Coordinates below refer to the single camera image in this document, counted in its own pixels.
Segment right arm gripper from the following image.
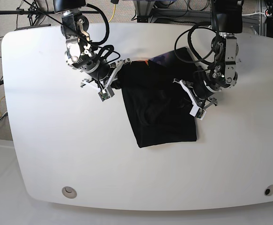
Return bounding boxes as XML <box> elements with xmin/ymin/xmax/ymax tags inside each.
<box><xmin>82</xmin><ymin>59</ymin><xmax>118</xmax><ymax>90</ymax></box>

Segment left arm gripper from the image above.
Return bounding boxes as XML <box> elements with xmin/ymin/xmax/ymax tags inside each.
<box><xmin>192</xmin><ymin>70</ymin><xmax>238</xmax><ymax>100</ymax></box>

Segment black T-shirt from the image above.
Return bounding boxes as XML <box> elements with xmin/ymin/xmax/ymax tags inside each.
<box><xmin>118</xmin><ymin>51</ymin><xmax>197</xmax><ymax>148</ymax></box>

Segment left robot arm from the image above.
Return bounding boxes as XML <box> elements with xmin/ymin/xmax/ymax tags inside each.
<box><xmin>193</xmin><ymin>0</ymin><xmax>243</xmax><ymax>99</ymax></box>

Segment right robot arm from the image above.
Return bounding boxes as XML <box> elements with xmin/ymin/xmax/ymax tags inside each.
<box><xmin>53</xmin><ymin>0</ymin><xmax>121</xmax><ymax>91</ymax></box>

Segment black tripod stand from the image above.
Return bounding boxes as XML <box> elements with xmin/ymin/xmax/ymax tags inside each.
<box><xmin>0</xmin><ymin>0</ymin><xmax>55</xmax><ymax>28</ymax></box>

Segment grommet hole with dark plug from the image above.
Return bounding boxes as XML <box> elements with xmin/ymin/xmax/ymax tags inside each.
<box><xmin>264</xmin><ymin>185</ymin><xmax>273</xmax><ymax>196</ymax></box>

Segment empty silver grommet hole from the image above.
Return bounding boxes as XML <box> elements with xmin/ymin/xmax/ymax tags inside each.
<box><xmin>62</xmin><ymin>187</ymin><xmax>77</xmax><ymax>199</ymax></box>

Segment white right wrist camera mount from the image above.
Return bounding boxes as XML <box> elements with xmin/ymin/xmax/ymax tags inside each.
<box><xmin>80</xmin><ymin>58</ymin><xmax>131</xmax><ymax>101</ymax></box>

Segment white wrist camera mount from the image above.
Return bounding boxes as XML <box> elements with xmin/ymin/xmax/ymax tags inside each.
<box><xmin>80</xmin><ymin>58</ymin><xmax>131</xmax><ymax>101</ymax></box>
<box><xmin>173</xmin><ymin>78</ymin><xmax>218</xmax><ymax>120</ymax></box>

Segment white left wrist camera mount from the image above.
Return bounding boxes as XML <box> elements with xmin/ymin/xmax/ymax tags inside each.
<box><xmin>173</xmin><ymin>78</ymin><xmax>218</xmax><ymax>120</ymax></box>

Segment yellow cable on floor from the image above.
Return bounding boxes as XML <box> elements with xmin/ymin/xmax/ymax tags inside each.
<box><xmin>107</xmin><ymin>0</ymin><xmax>120</xmax><ymax>23</ymax></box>

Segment grey metal frame base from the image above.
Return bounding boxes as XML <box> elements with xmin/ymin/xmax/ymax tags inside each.
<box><xmin>131</xmin><ymin>0</ymin><xmax>211</xmax><ymax>25</ymax></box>

